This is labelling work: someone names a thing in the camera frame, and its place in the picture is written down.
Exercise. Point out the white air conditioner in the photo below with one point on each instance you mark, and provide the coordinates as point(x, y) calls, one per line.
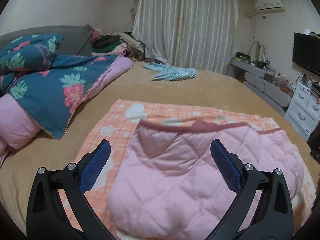
point(269, 6)

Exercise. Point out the orange plaid blanket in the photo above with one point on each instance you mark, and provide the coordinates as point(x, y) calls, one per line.
point(119, 124)

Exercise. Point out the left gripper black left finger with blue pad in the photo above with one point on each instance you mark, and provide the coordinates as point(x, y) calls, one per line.
point(58, 208)

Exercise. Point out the navy floral quilt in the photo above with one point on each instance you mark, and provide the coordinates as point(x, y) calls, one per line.
point(41, 89)

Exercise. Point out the light blue garment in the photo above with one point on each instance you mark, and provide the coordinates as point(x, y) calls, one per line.
point(166, 72)

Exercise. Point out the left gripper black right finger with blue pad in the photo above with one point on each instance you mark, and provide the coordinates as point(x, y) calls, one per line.
point(262, 207)

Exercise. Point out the black flat television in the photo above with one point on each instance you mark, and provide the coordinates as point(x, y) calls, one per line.
point(306, 52)

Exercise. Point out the white drawer cabinet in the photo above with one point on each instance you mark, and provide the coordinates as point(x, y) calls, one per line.
point(303, 111)

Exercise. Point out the pile of clothes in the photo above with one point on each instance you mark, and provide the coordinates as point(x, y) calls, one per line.
point(117, 44)

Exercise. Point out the pink quilted jacket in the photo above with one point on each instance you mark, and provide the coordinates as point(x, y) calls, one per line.
point(169, 187)

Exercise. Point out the grey curved desk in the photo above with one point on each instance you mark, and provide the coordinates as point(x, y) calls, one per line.
point(270, 93)

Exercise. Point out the white striped curtain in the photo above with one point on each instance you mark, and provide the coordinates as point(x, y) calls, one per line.
point(195, 34)

